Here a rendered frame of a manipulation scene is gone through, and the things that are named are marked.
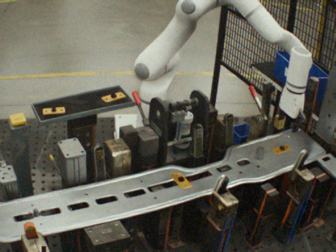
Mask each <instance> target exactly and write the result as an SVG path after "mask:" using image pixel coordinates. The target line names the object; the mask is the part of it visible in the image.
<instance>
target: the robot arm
mask: <svg viewBox="0 0 336 252"><path fill-rule="evenodd" d="M221 5H222V6H223V5H233V6H235V7H236V8H237V9H238V10H239V12H240V13H241V14H242V15H243V16H244V18H245V19H246V20H247V21H248V22H249V23H250V24H251V25H252V26H253V27H254V29H255V30H256V31H257V33H258V34H259V35H260V36H261V37H262V38H263V39H264V40H265V41H266V42H267V43H268V44H270V45H277V46H279V47H281V48H282V49H284V50H285V51H287V53H288V54H289V55H290V61H289V67H288V73H287V79H286V83H285V87H284V89H283V93H282V95H281V96H279V97H278V106H279V108H278V110H279V114H278V115H279V117H278V120H279V121H280V120H283V119H284V116H285V113H287V114H288V115H289V116H290V117H292V118H294V120H295V123H294V124H293V127H292V133H295V132H297V131H298V130H299V124H300V123H302V122H303V121H304V120H305V119H306V117H305V115H304V114H303V108H304V106H303V105H304V100H305V94H304V92H305V90H306V84H307V79H308V73H309V70H310V68H311V67H312V57H311V54H310V52H309V51H307V50H306V49H305V47H304V45H303V44H302V43H301V42H300V41H299V39H298V38H297V37H295V36H294V35H293V34H292V33H290V32H288V31H286V30H284V29H283V28H281V27H280V26H279V25H278V24H277V22H276V21H275V19H273V17H272V16H271V15H270V13H269V12H268V11H267V10H266V9H265V8H264V7H263V6H262V5H261V4H260V2H259V1H258V0H180V1H179V2H178V3H177V5H176V13H175V15H174V17H173V19H172V21H170V23H169V25H168V26H167V27H166V28H165V30H164V31H163V33H162V34H161V35H160V36H158V38H157V39H155V40H154V41H153V42H152V43H151V44H150V45H149V46H148V47H147V48H146V49H145V50H144V51H143V53H141V54H140V55H139V56H138V58H137V59H136V61H135V73H136V75H137V76H138V78H140V79H141V80H143V81H142V83H141V85H140V89H139V92H138V97H139V100H140V103H141V107H142V109H143V112H144V115H145V116H146V118H148V116H149V107H150V100H151V98H154V97H159V98H160V99H162V101H165V100H167V91H168V88H169V86H170V84H171V82H172V80H173V78H174V77H175V75H176V73H177V70H178V68H179V64H180V53H179V50H180V49H181V48H182V47H183V45H184V44H185V43H186V42H187V40H188V39H189V38H190V37H191V36H192V34H193V33H194V32H195V30H196V28H197V26H196V24H197V21H198V19H200V17H201V16H202V15H204V14H205V13H206V12H208V11H210V10H211V9H212V10H213V9H214V8H216V7H219V6H221ZM300 116H301V117H300ZM297 118H298V121H297ZM130 125H133V127H134V128H137V127H143V126H144V125H143V123H142V117H141V114H140V112H139V109H138V108H137V117H136V119H135V120H134V121H133V122H132V123H130Z"/></svg>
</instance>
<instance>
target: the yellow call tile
mask: <svg viewBox="0 0 336 252"><path fill-rule="evenodd" d="M9 119H10V122H11V124H12V126H15V125H21V124H24V123H26V118H25V117H24V114H23V113H20V114H14V115H10V116H9Z"/></svg>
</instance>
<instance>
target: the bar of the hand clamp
mask: <svg viewBox="0 0 336 252"><path fill-rule="evenodd" d="M275 89H276V87H275V86H274V85H273V84H272V83H271V82H269V81H267V82H265V81H264V82H263V86H262V104H261V116H262V117H263V118H264V121H265V114H266V117H267V120H266V122H267V123H269V121H270V109H271V97H272V93H273V92H274V91H275ZM263 125H264V123H263Z"/></svg>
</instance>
